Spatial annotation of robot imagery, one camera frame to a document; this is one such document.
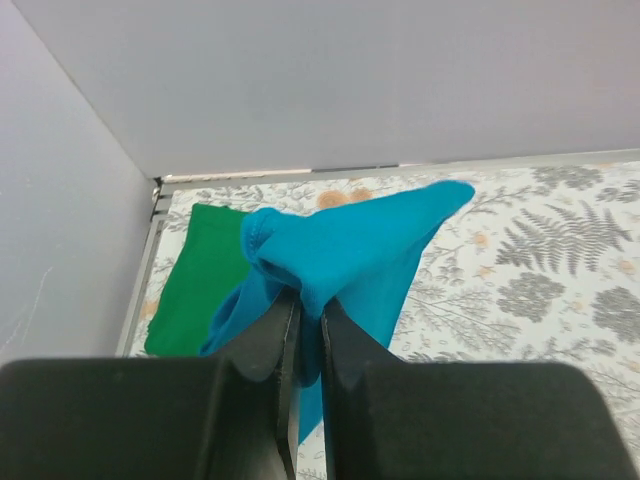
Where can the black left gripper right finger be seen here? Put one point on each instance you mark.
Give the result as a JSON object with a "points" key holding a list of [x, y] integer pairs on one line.
{"points": [[386, 418]]}

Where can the aluminium frame rail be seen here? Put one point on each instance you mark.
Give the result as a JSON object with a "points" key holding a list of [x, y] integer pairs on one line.
{"points": [[145, 270]]}

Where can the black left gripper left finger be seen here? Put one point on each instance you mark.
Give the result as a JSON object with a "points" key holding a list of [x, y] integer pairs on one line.
{"points": [[231, 415]]}

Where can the blue t shirt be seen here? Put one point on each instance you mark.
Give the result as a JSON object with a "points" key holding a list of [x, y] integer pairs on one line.
{"points": [[363, 254]]}

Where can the floral patterned table mat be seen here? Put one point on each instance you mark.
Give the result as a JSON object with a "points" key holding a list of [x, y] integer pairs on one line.
{"points": [[543, 264]]}

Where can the green folded t shirt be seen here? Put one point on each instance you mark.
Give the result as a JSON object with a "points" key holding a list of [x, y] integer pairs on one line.
{"points": [[209, 267]]}

